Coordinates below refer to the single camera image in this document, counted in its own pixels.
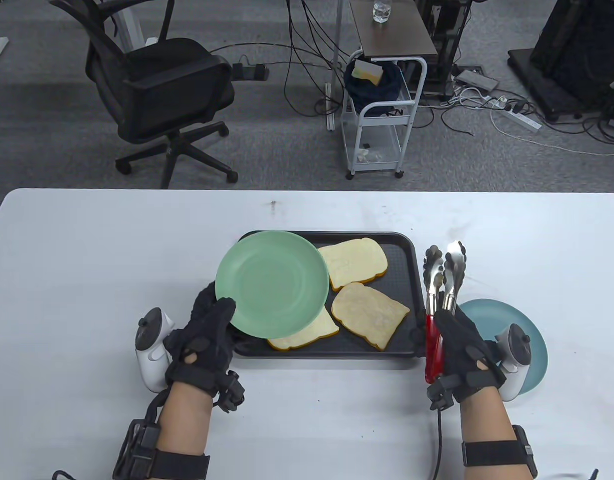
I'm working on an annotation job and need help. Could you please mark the black office chair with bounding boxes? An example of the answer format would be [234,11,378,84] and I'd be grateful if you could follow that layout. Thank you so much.
[49,0,240,190]

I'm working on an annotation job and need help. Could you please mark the grey flat box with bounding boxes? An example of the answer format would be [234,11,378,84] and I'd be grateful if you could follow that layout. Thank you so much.
[457,69,500,92]

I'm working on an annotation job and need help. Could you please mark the green plate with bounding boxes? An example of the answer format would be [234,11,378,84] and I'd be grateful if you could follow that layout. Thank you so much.
[215,230,331,339]

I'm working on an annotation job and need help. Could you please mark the white rolling cart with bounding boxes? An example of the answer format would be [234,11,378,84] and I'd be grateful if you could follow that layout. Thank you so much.
[340,49,428,181]

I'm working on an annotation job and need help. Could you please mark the black metal rack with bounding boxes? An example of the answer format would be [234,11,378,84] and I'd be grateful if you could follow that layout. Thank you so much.
[417,0,475,101]

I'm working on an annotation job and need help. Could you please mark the red-handled steel kitchen tongs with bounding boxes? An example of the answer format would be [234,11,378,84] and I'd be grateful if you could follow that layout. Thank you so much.
[423,240,468,385]

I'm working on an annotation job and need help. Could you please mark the black equipment stand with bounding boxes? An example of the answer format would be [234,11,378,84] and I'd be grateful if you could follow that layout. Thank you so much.
[508,0,614,123]

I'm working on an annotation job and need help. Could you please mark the toast slice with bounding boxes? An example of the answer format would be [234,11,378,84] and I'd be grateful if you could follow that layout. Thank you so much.
[318,237,389,293]
[266,310,340,352]
[331,282,411,352]

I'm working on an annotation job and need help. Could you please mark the black glove cable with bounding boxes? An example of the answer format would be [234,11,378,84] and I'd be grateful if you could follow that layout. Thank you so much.
[429,407,443,480]

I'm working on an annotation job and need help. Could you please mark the dark blue cloth bag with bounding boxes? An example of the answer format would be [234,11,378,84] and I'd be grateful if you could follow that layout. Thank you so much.
[344,59,405,108]

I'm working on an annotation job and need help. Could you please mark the white floor cable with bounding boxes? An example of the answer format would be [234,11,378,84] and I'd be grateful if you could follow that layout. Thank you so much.
[489,107,614,156]

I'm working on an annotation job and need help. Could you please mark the bundle of black cables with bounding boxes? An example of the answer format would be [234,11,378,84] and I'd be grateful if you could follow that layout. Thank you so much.
[209,0,355,118]

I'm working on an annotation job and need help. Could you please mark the yellow sponge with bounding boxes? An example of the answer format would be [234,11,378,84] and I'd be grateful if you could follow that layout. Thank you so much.
[352,60,384,86]

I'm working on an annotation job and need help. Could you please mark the white desk leg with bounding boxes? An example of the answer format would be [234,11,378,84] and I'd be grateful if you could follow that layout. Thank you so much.
[112,0,160,48]

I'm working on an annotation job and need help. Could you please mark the black wrist camera strap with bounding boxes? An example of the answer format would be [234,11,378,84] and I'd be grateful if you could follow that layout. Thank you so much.
[112,419,211,480]
[461,425,539,480]

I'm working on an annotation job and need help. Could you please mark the white power strip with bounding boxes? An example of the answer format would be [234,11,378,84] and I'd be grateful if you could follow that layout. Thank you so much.
[497,102,542,132]

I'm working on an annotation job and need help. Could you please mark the black power adapter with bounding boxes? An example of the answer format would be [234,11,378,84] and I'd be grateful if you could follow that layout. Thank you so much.
[232,62,270,82]

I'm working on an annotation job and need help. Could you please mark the blue plate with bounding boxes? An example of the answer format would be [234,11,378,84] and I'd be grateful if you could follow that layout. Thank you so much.
[457,298,549,396]

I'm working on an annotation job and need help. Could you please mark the person's left hand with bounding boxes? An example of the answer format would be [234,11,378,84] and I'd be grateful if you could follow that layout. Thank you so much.
[163,281,246,413]

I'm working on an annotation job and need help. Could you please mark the white and grey controller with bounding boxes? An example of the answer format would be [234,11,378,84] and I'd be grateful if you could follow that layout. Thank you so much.
[494,323,532,402]
[135,307,176,393]

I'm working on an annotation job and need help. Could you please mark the person's left forearm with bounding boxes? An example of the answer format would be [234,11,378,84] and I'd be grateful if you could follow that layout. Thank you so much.
[154,385,212,480]

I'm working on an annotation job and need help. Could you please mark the black plastic tray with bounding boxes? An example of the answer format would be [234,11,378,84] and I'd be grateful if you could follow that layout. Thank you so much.
[232,230,427,360]

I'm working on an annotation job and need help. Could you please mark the person's right hand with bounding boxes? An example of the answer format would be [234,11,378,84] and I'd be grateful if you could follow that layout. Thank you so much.
[411,307,507,412]

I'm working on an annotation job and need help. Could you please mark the wooden-top side table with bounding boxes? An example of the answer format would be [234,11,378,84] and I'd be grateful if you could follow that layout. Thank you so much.
[327,0,439,132]

